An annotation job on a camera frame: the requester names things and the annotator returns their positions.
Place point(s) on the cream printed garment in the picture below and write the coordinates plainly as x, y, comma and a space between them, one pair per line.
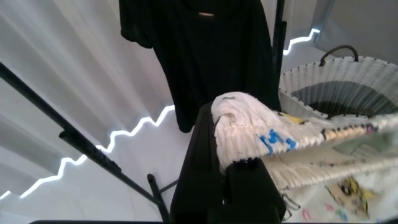
248, 130

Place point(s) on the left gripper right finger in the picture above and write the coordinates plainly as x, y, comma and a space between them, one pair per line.
252, 196

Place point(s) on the white curtain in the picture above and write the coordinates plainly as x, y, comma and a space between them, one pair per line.
77, 62

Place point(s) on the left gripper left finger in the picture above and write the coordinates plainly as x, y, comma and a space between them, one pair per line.
196, 186

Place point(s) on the black clothes rack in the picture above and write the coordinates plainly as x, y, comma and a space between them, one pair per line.
77, 141

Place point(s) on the black short-sleeved shirt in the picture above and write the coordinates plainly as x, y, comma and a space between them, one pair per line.
211, 62

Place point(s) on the white laundry basket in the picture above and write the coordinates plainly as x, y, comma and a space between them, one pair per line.
342, 71

